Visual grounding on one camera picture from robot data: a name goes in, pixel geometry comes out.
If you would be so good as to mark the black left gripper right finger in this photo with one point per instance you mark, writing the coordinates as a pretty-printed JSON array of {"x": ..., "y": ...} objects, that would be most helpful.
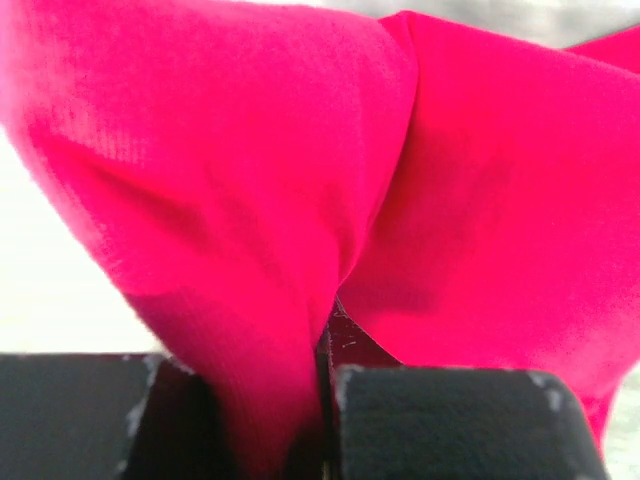
[{"x": 444, "y": 418}]

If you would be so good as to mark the red t shirt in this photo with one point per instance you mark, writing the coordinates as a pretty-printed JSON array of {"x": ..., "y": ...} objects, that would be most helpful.
[{"x": 236, "y": 169}]

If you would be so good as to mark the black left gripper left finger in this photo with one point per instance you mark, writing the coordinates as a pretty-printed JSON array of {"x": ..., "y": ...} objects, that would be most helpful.
[{"x": 111, "y": 416}]

